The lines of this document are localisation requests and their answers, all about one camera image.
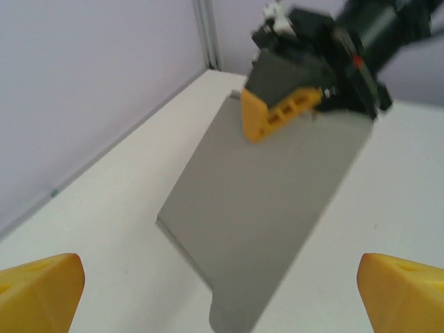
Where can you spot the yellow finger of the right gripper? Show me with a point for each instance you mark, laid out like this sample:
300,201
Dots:
258,118

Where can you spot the white plug connector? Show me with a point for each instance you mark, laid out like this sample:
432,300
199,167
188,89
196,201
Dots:
277,17

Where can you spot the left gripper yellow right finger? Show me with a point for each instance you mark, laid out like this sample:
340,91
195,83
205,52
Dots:
402,298

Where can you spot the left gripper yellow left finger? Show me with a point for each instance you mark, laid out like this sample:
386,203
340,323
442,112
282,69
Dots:
38,295

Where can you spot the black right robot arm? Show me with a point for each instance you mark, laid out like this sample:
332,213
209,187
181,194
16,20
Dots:
392,31

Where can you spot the grey aluminium frame post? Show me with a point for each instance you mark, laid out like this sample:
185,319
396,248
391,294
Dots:
208,33

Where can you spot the grey tray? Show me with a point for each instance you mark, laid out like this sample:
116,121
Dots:
260,208

